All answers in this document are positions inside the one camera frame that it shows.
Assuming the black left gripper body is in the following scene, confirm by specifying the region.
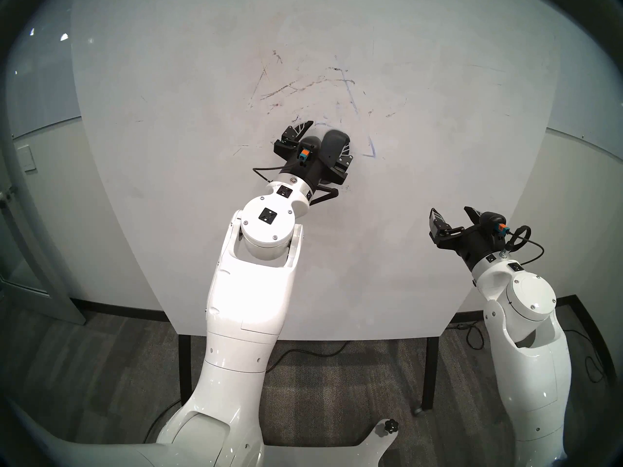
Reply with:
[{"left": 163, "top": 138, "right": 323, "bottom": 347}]
[{"left": 273, "top": 140, "right": 348, "bottom": 187}]

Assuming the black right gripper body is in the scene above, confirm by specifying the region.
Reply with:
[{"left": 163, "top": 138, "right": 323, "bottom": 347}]
[{"left": 436, "top": 225, "right": 507, "bottom": 272}]

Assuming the dark grey whiteboard eraser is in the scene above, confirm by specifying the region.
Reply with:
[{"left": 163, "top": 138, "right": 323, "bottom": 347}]
[{"left": 319, "top": 130, "right": 352, "bottom": 166}]

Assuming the white whiteboard table surface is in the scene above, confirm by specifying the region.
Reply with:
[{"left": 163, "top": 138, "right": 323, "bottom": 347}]
[{"left": 71, "top": 0, "right": 558, "bottom": 342}]

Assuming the blue marker triangle drawing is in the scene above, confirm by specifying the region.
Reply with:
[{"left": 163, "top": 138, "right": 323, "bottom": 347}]
[{"left": 292, "top": 57, "right": 378, "bottom": 159}]

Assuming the black table leg with caster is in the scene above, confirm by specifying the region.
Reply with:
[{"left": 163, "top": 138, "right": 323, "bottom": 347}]
[{"left": 413, "top": 336, "right": 439, "bottom": 415}]

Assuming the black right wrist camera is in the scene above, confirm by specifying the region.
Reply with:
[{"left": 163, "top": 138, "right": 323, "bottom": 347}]
[{"left": 479, "top": 211, "right": 510, "bottom": 239}]

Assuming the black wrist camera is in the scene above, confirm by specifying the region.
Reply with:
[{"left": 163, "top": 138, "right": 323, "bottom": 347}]
[
  {"left": 479, "top": 211, "right": 510, "bottom": 239},
  {"left": 297, "top": 136, "right": 322, "bottom": 165}
]

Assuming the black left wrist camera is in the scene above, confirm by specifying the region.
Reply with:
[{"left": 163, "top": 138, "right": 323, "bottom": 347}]
[{"left": 297, "top": 136, "right": 322, "bottom": 165}]

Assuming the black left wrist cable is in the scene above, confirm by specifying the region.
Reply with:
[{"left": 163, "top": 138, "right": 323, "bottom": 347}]
[{"left": 253, "top": 167, "right": 340, "bottom": 206}]

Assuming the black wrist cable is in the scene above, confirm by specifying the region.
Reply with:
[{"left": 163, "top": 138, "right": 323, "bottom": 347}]
[
  {"left": 253, "top": 167, "right": 340, "bottom": 206},
  {"left": 501, "top": 225, "right": 546, "bottom": 266}
]

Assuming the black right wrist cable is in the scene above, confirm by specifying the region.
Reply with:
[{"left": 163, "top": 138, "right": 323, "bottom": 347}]
[{"left": 501, "top": 225, "right": 546, "bottom": 266}]

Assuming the short black floor cable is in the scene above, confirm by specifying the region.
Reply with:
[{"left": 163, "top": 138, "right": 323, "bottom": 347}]
[{"left": 448, "top": 322, "right": 483, "bottom": 350}]

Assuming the black wall baseboard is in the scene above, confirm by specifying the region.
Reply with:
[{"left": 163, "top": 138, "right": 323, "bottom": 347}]
[
  {"left": 71, "top": 298, "right": 168, "bottom": 322},
  {"left": 557, "top": 293, "right": 621, "bottom": 389}
]

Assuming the looped black floor cable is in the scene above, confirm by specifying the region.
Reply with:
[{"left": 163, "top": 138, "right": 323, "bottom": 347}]
[{"left": 579, "top": 325, "right": 606, "bottom": 381}]

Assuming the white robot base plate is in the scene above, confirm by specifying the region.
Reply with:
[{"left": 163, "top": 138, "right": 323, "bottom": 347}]
[{"left": 260, "top": 419, "right": 400, "bottom": 467}]

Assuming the grey glass door frame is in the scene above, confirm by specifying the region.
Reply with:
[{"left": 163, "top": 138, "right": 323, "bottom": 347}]
[{"left": 0, "top": 135, "right": 87, "bottom": 325}]

